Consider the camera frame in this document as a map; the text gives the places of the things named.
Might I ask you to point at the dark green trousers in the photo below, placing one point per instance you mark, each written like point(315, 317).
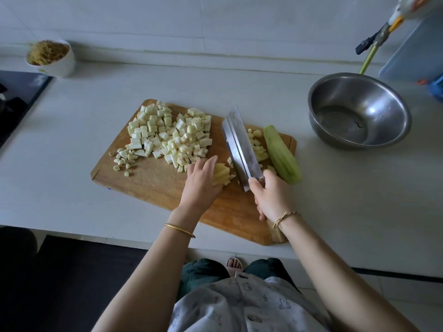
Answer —
point(197, 273)

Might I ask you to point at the peeled yellow potato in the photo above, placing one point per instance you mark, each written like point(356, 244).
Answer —
point(256, 145)

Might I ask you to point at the person's right hand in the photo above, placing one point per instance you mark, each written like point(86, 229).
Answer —
point(273, 197)

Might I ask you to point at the black floor mat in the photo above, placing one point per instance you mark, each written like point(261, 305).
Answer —
point(76, 287)

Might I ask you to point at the yellow potato piece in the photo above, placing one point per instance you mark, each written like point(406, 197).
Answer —
point(221, 175)

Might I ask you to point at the dark green bottle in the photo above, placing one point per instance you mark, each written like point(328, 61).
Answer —
point(437, 86)

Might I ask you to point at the pile of garlic cloves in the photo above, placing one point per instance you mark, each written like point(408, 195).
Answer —
point(123, 161)

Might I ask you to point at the wooden cutting board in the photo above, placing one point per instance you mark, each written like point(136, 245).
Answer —
point(152, 183)

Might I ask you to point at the pile of white diced vegetable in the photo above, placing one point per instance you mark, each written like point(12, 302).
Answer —
point(187, 138)

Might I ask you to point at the person's right foot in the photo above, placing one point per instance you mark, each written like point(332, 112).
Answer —
point(235, 265)

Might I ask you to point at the gold bangle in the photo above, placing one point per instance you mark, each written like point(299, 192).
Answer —
point(180, 230)

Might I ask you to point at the person's left hand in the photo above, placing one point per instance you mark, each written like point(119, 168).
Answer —
point(199, 188)

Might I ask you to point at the light blue plastic board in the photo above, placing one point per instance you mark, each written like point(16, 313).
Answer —
point(415, 58)

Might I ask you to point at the deep stainless steel bowl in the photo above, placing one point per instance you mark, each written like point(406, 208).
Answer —
point(384, 103)

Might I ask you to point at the person's left forearm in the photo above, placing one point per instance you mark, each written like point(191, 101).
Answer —
point(142, 287)

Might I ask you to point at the person's right forearm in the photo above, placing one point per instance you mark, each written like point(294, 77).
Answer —
point(346, 280)

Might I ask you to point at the white bowl of noodles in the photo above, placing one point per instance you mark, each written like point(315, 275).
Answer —
point(50, 57)

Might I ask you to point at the black gas stove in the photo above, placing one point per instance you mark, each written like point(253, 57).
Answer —
point(17, 107)

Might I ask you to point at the peeled green cucumber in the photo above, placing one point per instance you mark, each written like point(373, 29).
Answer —
point(282, 155)

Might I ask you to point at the white patterned garment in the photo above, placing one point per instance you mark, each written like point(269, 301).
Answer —
point(249, 307)

